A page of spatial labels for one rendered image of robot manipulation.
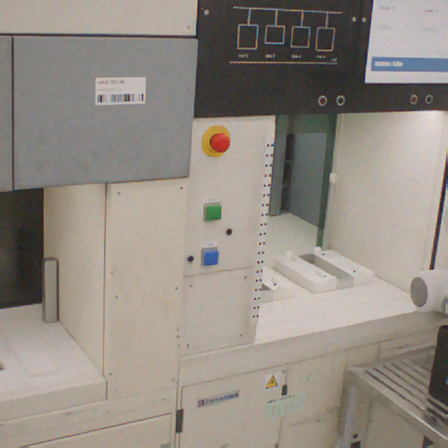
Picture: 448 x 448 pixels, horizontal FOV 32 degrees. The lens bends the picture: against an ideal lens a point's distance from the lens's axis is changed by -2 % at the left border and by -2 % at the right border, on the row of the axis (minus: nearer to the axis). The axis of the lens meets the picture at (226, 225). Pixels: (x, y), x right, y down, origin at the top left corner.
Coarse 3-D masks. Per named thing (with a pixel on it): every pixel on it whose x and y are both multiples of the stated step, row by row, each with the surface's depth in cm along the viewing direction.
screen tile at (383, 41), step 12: (384, 12) 172; (396, 12) 173; (408, 24) 176; (384, 36) 174; (396, 36) 176; (408, 36) 177; (372, 48) 173; (384, 48) 175; (396, 48) 177; (408, 48) 178
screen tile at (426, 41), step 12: (432, 12) 179; (444, 12) 181; (420, 24) 178; (432, 24) 180; (444, 24) 182; (420, 36) 179; (432, 36) 181; (444, 36) 183; (420, 48) 180; (432, 48) 182; (444, 48) 184
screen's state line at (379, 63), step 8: (376, 56) 174; (384, 56) 176; (392, 56) 177; (376, 64) 175; (384, 64) 176; (392, 64) 177; (400, 64) 179; (408, 64) 180; (416, 64) 181; (424, 64) 182; (432, 64) 184; (440, 64) 185
